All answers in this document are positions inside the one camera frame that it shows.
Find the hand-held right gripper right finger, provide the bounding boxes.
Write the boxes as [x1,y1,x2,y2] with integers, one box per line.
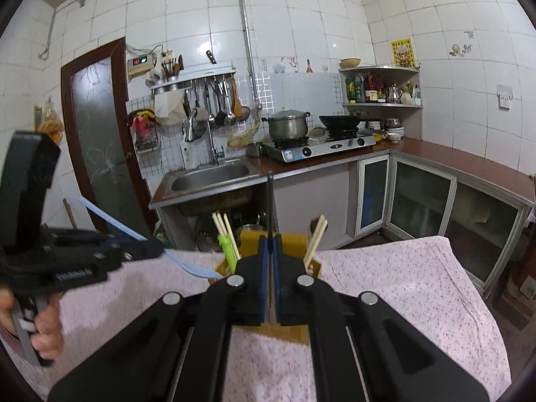
[273,234,490,402]

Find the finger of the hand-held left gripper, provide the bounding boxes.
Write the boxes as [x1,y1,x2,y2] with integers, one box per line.
[100,234,147,246]
[121,241,165,262]

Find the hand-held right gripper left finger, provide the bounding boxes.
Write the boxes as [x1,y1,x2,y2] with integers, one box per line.
[48,234,271,402]

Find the yellow slotted utensil holder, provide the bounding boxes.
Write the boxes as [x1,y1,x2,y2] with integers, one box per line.
[213,228,324,346]

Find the green-handled metal fork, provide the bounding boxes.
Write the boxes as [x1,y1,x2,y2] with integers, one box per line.
[218,234,240,275]

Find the light blue plastic spoon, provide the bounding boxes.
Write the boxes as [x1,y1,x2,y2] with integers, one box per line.
[79,195,223,280]

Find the dark-handled spoon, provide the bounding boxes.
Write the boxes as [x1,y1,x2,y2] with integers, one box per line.
[267,171,277,239]

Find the row of hanging kitchen utensils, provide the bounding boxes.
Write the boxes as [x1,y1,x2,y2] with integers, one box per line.
[182,75,252,128]

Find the person's left hand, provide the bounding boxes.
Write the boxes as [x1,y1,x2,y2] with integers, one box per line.
[0,289,64,358]

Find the brown framed glass door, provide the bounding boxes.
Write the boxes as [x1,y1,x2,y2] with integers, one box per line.
[61,38,153,239]

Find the steel kitchen sink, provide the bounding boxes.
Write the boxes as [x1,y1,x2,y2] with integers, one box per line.
[148,161,262,210]

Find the orange plastic bag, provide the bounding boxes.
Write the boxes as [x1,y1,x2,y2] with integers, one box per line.
[36,98,63,137]

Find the pink floral tablecloth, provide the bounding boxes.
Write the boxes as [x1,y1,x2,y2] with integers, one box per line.
[8,234,512,402]

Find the chrome faucet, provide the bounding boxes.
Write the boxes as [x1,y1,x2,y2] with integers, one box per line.
[184,109,224,166]

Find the white plastic bag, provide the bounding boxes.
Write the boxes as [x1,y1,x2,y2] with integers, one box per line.
[153,92,187,126]

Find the steel gas stove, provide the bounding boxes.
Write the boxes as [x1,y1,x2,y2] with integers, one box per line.
[262,131,378,164]

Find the steel cooking pot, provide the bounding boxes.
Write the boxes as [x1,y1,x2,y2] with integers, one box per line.
[262,108,311,141]

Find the kitchen counter cabinets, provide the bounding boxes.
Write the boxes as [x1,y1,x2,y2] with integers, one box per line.
[260,138,536,298]

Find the black wok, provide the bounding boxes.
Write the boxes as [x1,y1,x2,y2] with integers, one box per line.
[319,114,361,131]

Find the metal utensil cup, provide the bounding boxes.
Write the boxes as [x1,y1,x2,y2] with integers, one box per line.
[161,52,185,82]

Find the stack of small bowls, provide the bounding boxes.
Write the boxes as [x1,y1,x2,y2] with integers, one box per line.
[384,118,406,142]

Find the row of condiment bottles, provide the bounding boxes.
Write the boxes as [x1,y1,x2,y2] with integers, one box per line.
[345,73,421,105]

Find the wire basket with cloths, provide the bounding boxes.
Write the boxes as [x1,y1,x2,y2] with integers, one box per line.
[128,109,162,153]

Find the metal wall utensil shelf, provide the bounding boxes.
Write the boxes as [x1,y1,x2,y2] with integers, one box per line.
[150,62,237,93]

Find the wall power switch box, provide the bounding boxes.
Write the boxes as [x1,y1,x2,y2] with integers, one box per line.
[127,54,157,77]

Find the corner wall shelf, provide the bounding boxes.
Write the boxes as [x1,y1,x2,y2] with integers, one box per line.
[338,65,423,110]

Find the grey wall pipe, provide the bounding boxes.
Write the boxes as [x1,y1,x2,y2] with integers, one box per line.
[234,0,262,110]

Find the yellow wall poster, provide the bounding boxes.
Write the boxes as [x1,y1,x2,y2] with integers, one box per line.
[391,38,417,68]

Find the white wall socket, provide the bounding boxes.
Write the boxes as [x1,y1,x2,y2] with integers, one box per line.
[496,85,514,110]

